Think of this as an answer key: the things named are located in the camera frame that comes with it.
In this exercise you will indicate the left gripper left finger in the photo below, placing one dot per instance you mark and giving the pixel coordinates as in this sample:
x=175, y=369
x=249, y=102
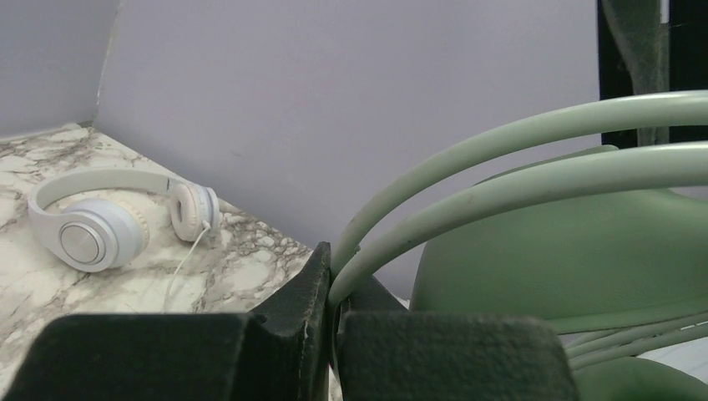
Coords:
x=273, y=352

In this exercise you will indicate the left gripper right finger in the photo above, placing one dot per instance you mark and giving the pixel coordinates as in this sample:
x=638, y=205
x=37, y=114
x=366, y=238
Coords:
x=386, y=352

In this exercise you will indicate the green headphones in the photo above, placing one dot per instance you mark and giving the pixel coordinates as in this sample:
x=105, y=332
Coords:
x=599, y=244

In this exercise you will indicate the white headphones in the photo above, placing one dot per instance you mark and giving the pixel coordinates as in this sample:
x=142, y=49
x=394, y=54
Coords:
x=93, y=235

